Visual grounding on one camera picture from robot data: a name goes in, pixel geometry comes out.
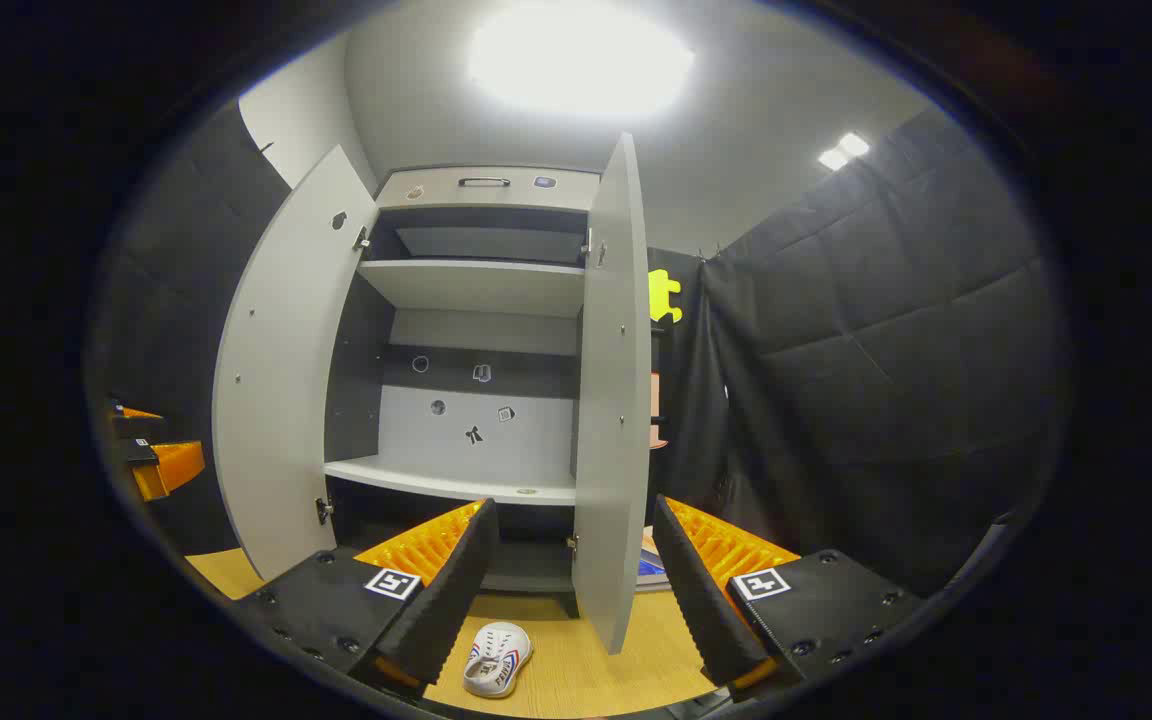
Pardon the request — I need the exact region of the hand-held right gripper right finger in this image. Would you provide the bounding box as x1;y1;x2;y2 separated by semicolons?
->
652;494;927;701

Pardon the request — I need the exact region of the large ceiling light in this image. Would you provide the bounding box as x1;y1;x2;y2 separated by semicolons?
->
466;0;697;119

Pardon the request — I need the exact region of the black backdrop cloth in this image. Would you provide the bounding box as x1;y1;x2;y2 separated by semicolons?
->
648;245;737;513

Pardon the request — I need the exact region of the small ceiling light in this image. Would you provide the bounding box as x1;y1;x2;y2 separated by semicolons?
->
818;132;872;171

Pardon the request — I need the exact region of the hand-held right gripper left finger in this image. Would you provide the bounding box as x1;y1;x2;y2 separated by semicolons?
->
236;498;500;699

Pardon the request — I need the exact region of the white striped shoe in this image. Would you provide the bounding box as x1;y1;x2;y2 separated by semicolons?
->
462;621;534;699

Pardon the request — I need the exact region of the grey cabinet door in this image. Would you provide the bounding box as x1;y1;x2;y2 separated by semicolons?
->
571;132;653;656
211;145;380;581

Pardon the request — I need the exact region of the grey shoe cabinet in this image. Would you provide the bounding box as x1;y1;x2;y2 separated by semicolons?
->
324;165;603;621

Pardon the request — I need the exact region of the blue white book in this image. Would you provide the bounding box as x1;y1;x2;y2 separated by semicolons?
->
636;527;679;593

